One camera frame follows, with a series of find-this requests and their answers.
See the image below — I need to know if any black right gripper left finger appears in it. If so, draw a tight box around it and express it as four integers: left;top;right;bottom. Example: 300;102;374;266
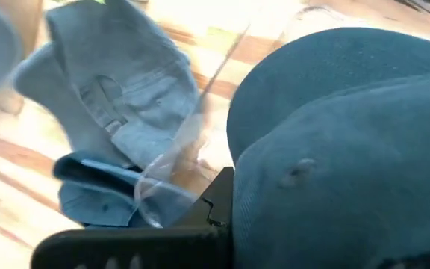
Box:
31;167;234;269

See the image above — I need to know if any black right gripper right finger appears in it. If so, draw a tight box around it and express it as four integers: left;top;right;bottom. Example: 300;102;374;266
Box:
377;246;430;269

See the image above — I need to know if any dark blue cap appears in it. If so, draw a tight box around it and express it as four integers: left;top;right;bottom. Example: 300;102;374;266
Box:
52;150;199;229
225;26;430;269

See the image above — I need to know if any clear plastic bin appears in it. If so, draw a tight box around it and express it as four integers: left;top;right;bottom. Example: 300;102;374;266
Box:
132;24;252;229

